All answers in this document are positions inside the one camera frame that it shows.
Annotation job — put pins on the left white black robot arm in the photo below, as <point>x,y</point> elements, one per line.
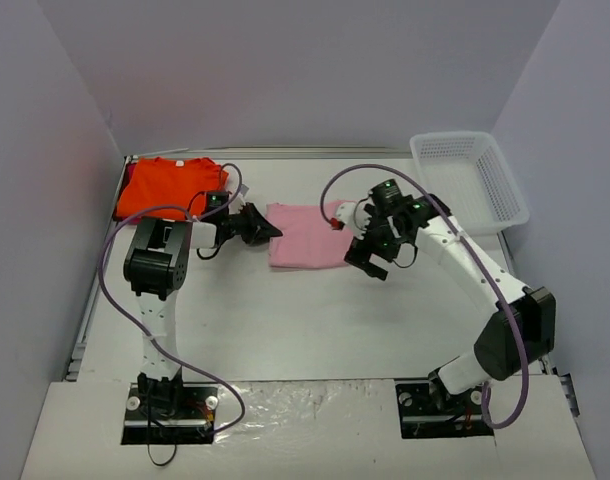
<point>156,269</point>

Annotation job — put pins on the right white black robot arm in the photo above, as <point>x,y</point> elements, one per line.
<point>519,322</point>

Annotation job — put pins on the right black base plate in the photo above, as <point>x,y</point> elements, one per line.
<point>420,418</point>

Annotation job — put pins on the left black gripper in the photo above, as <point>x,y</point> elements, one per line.
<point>248,223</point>

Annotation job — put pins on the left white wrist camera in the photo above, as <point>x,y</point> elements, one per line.
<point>239,201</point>

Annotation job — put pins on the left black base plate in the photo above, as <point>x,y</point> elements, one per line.
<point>191,424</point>

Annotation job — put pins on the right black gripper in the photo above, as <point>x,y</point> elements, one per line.
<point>367,257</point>

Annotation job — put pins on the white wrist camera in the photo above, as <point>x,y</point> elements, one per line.
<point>239,201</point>
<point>354,216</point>

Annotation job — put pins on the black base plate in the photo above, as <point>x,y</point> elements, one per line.
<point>191,424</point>
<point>420,418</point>

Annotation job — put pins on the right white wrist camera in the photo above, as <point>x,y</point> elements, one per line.
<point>354,216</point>

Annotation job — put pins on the pink t shirt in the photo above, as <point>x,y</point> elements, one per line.
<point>307,241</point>

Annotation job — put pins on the white plastic basket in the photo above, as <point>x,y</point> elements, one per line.
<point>469,173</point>

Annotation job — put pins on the folded orange t shirt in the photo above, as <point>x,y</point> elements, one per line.
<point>162,181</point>

